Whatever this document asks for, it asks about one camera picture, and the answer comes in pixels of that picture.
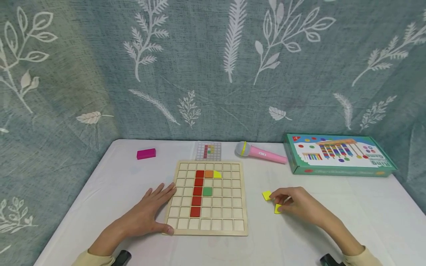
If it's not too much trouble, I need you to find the person's right hand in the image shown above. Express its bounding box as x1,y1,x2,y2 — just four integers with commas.
269,186,322,226

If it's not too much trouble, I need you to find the person's left hand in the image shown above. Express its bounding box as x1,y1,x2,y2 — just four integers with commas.
117,183,178,237

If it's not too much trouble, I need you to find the wooden grid board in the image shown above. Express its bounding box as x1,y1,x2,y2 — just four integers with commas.
162,160,249,237

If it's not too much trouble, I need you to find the person's right forearm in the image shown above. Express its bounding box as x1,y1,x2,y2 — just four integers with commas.
312,214,384,266

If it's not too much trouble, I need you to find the magenta rectangular block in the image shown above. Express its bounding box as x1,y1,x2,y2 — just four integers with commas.
136,148,156,160

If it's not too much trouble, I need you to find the pink toy microphone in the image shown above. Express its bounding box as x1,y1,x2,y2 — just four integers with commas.
235,141,288,164

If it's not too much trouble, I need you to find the black wrist band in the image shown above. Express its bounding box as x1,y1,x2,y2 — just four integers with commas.
111,250,132,266
319,253,346,266

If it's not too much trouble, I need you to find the grid pattern card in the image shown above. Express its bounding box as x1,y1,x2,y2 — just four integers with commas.
195,142,222,161

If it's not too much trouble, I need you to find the green game box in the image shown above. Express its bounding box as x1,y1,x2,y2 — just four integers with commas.
283,133,399,178

